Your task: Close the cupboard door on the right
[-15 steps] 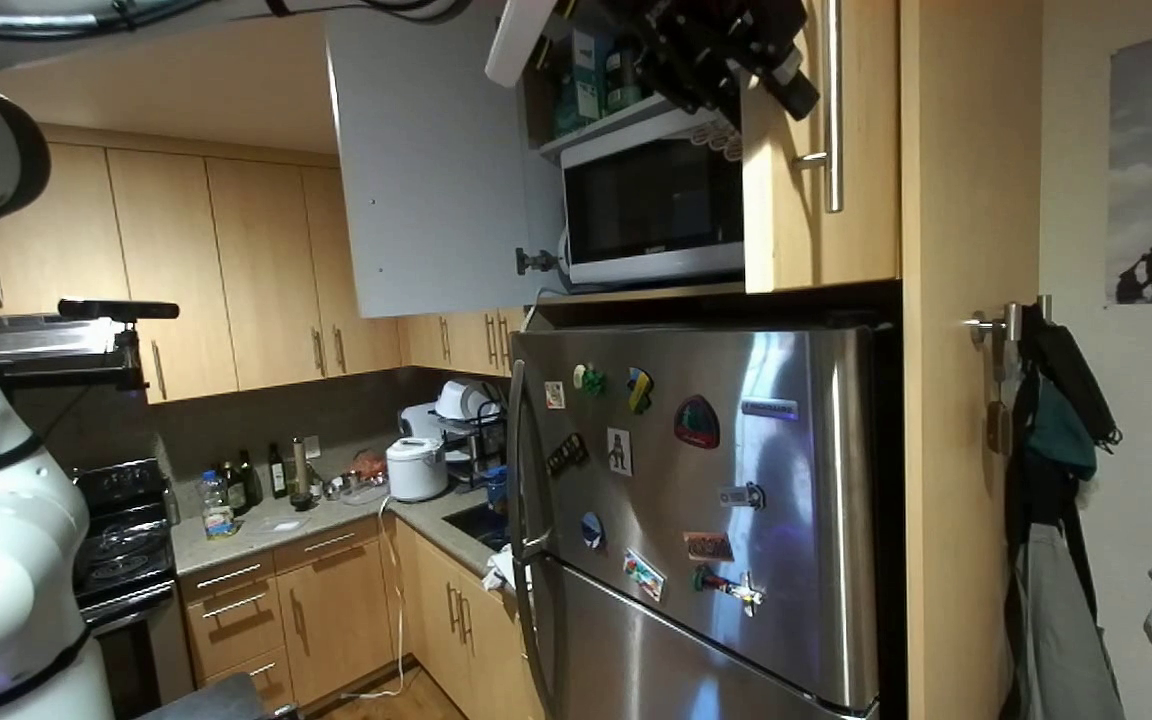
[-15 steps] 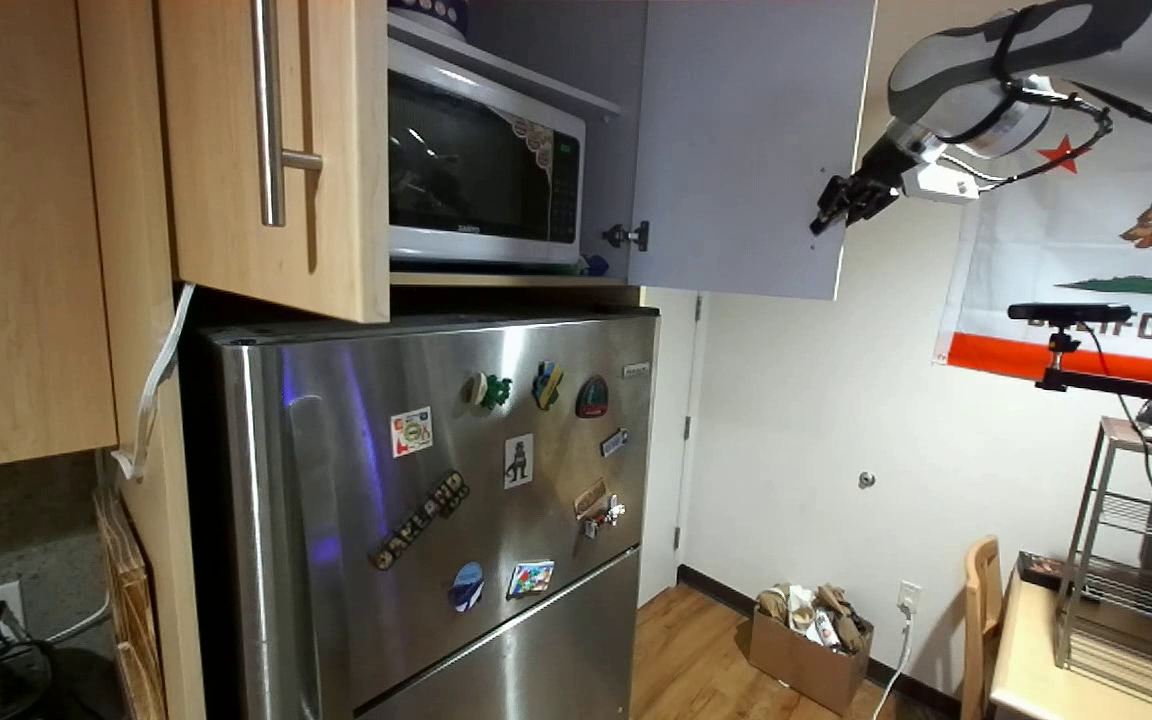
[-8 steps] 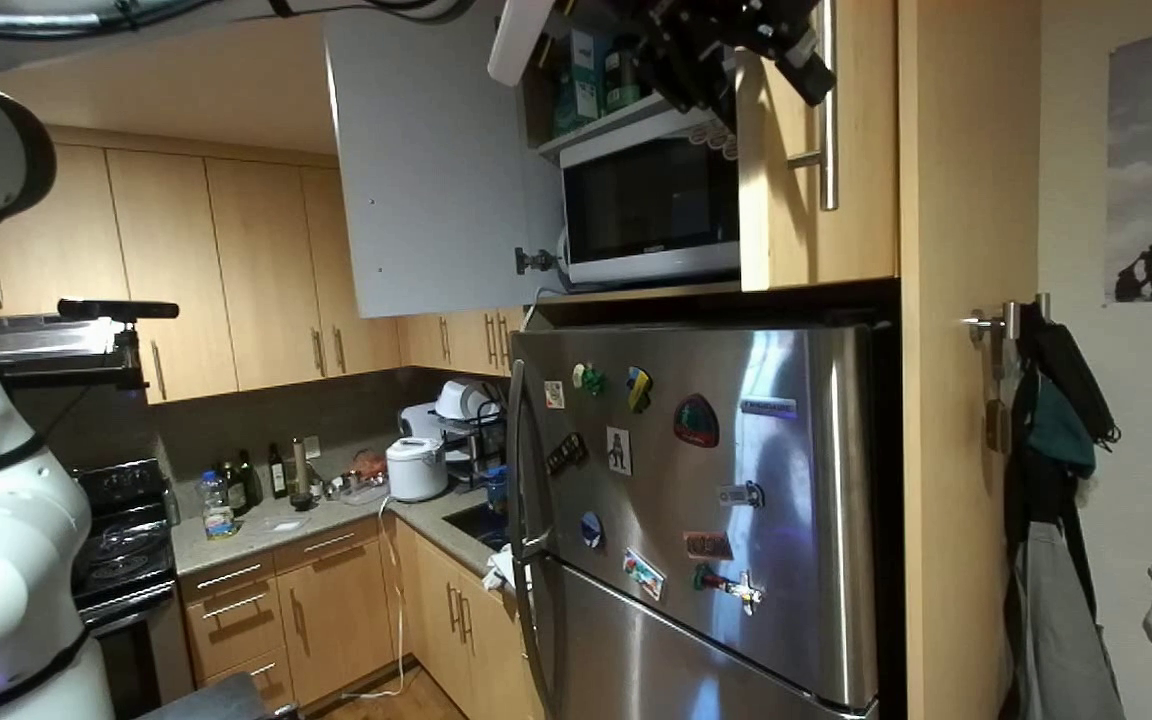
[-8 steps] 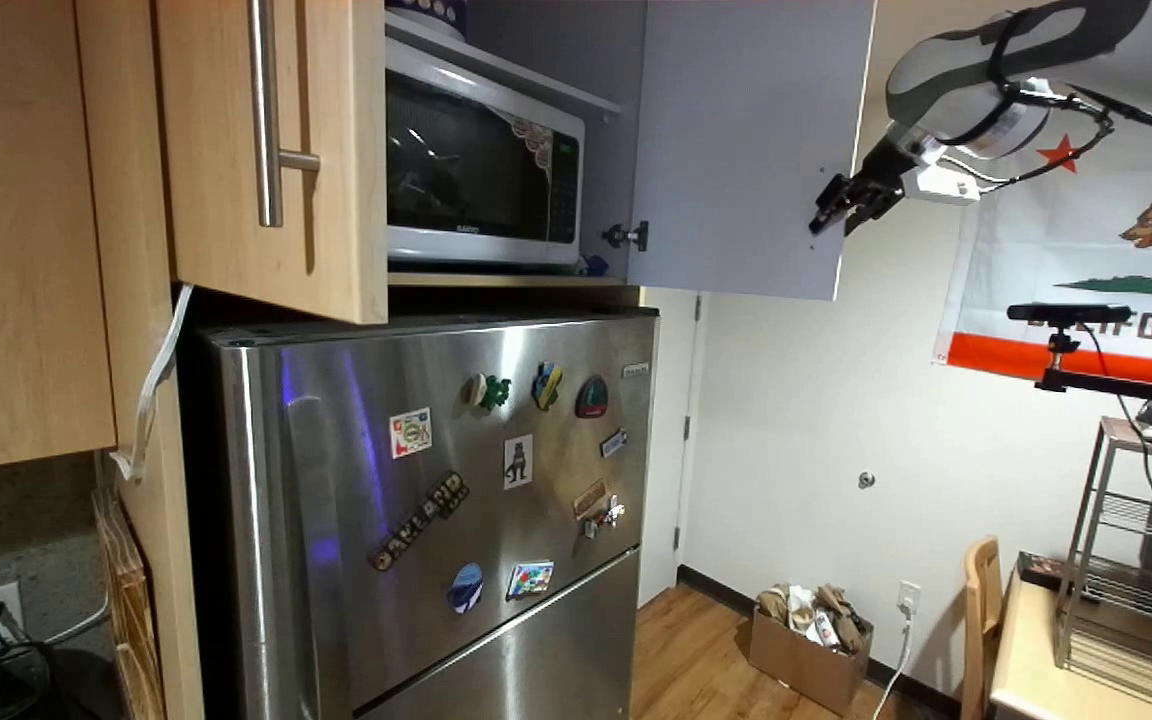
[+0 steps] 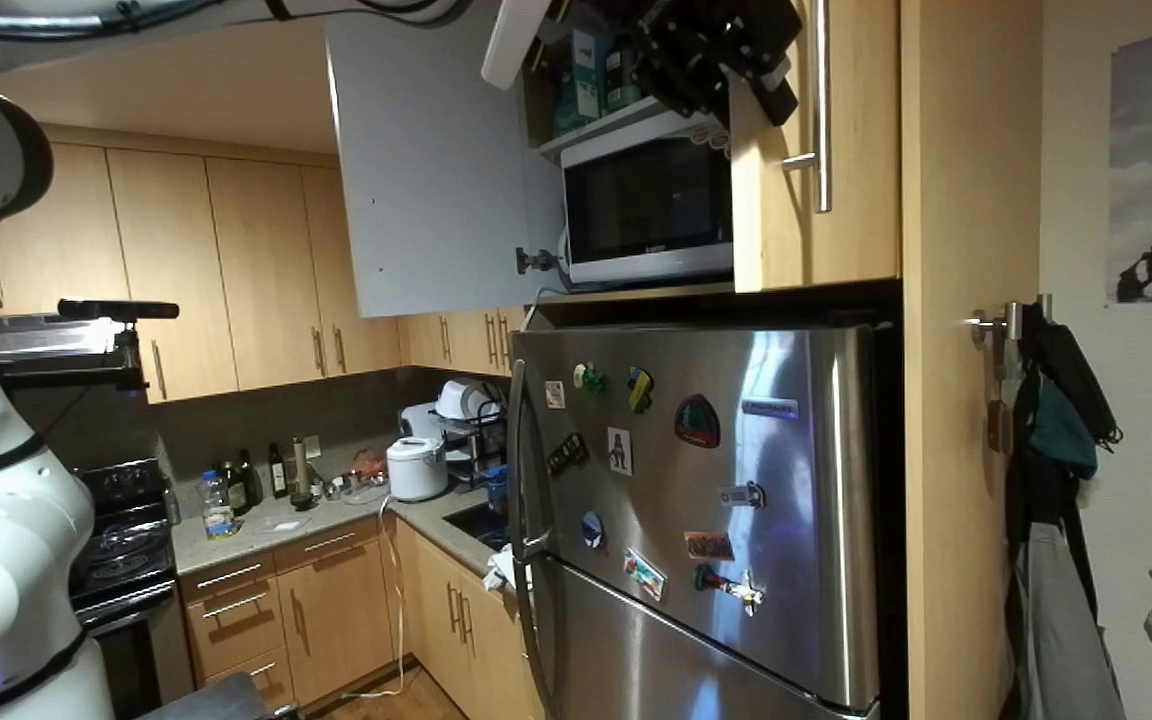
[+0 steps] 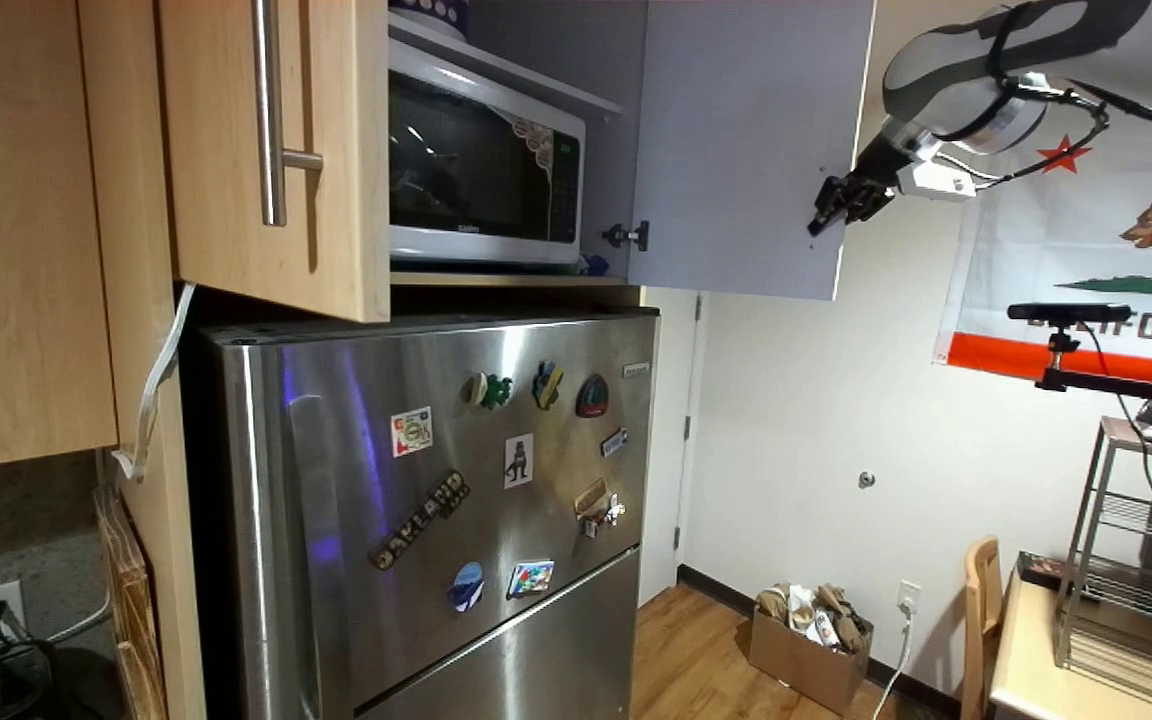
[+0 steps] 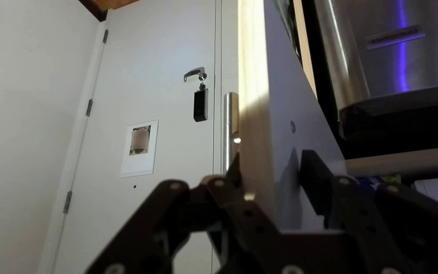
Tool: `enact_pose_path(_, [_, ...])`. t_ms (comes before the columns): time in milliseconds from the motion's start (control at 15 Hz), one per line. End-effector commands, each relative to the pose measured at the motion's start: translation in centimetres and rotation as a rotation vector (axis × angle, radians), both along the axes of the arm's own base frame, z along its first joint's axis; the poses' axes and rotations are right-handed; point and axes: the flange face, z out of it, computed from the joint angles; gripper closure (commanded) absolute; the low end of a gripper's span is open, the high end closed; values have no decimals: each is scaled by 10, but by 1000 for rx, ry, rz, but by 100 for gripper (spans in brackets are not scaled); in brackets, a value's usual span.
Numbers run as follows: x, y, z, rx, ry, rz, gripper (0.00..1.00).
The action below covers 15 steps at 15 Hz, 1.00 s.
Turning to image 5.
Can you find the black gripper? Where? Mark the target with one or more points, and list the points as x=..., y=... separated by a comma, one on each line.
x=718, y=28

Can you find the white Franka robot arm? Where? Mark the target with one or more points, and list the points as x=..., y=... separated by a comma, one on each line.
x=1, y=532

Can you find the white cupboard shelf board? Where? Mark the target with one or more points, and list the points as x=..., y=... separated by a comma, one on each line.
x=630, y=122

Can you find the light wood cabinet door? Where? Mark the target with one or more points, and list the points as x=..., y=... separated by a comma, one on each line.
x=171, y=267
x=260, y=267
x=57, y=225
x=348, y=345

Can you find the wooden base cabinet door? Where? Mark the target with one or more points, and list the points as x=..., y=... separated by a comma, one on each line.
x=498, y=652
x=336, y=614
x=424, y=614

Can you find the dark jar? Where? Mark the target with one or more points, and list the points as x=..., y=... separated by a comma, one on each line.
x=624, y=72

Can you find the silver black microwave oven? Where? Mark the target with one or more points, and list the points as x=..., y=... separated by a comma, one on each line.
x=642, y=203

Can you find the teal carton box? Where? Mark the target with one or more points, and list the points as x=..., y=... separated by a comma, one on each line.
x=587, y=79

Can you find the yellow blue green magnet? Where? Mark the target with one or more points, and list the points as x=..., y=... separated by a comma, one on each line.
x=636, y=388

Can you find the green fridge magnet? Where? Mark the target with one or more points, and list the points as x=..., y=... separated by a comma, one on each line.
x=589, y=379

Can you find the shield shaped fridge magnet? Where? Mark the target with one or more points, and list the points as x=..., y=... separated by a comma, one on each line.
x=696, y=421

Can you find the white square magnet red print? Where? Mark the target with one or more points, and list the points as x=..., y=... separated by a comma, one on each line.
x=554, y=395

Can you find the white square magnet black figure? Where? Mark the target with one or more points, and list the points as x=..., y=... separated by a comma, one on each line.
x=619, y=450

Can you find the long brown fridge magnet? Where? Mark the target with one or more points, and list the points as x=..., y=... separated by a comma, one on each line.
x=564, y=453

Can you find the white rounded appliance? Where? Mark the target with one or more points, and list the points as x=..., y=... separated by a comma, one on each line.
x=461, y=399

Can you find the black jacket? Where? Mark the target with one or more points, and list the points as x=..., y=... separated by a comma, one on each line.
x=1071, y=364

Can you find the red rectangular fridge magnet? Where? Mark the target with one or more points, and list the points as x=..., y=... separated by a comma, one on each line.
x=708, y=547

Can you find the white kettle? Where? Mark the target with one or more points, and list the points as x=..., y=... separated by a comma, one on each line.
x=420, y=421

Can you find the round blue fridge magnet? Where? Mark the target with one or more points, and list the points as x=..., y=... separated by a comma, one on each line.
x=595, y=531

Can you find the teal bag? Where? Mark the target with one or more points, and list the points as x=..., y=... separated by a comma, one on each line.
x=1065, y=429

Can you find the rectangular picture fridge magnet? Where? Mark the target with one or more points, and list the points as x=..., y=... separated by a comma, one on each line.
x=642, y=578

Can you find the white rice cooker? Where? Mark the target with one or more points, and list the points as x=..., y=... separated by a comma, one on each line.
x=418, y=471

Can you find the small multicolour fridge magnet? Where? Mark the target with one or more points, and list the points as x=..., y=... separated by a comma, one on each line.
x=725, y=587

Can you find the stainless steel refrigerator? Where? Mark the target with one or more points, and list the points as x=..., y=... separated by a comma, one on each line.
x=802, y=600

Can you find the small red item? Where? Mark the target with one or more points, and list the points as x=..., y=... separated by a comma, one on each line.
x=364, y=467

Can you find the white cloth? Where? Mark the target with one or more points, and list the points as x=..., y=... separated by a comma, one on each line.
x=500, y=566

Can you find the dark glass bottle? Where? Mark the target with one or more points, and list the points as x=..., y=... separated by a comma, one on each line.
x=278, y=471
x=302, y=475
x=249, y=480

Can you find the grey garment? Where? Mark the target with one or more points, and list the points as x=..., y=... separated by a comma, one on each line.
x=1063, y=641

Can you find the clear plastic container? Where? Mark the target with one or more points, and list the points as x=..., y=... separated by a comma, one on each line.
x=218, y=506

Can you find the steel range hood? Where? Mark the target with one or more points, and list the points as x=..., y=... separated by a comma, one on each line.
x=57, y=349

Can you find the wooden drawer base cabinet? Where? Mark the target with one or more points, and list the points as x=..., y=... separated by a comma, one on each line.
x=239, y=641

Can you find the black stove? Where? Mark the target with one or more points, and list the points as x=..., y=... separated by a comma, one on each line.
x=136, y=562

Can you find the grey padded chair back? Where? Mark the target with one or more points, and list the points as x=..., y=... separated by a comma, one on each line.
x=208, y=698

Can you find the light wood wall cabinet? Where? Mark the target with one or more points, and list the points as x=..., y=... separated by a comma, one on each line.
x=461, y=345

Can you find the white wall outlet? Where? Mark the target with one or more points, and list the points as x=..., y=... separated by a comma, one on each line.
x=315, y=445

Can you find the black stereo camera bar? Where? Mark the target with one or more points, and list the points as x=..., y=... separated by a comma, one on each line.
x=119, y=308

